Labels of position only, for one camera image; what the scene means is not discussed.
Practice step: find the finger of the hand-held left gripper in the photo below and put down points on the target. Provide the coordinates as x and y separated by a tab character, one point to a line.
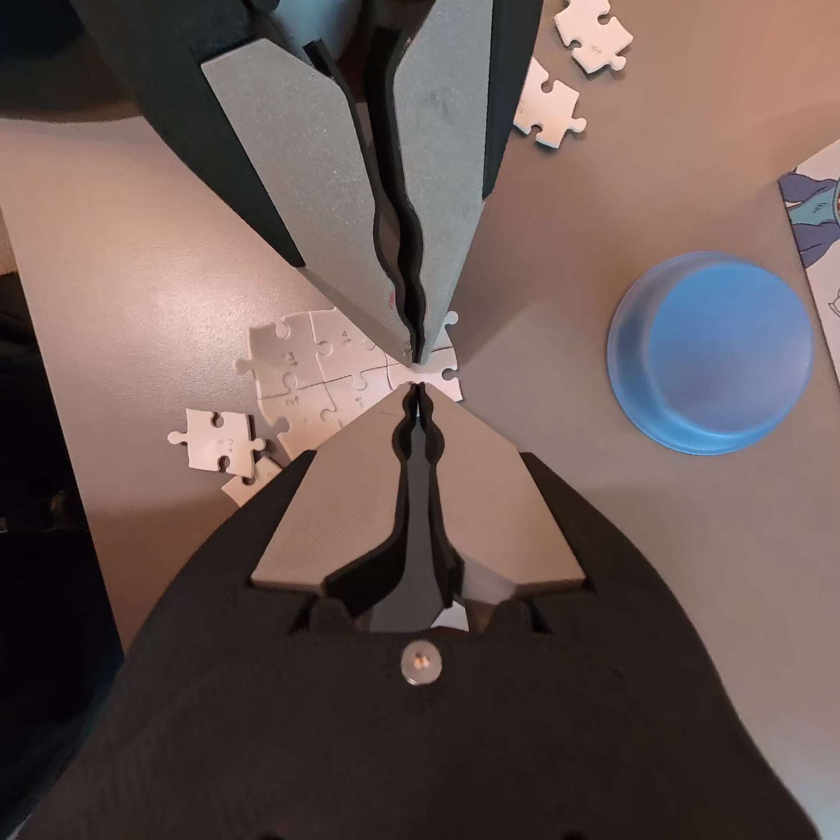
446	131
289	164

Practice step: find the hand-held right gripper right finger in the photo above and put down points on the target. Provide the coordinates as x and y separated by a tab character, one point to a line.
505	518

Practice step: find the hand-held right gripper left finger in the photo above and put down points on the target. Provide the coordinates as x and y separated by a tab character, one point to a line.
308	518

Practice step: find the assembled white puzzle pieces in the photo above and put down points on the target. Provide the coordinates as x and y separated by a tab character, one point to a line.
295	367

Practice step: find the white puzzle piece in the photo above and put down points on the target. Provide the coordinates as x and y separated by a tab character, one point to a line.
253	482
594	33
548	105
216	443

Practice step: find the cartoon print puzzle box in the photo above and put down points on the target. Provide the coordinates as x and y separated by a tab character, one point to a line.
817	262

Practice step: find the blue round plastic stand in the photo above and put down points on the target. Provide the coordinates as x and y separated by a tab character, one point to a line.
715	354

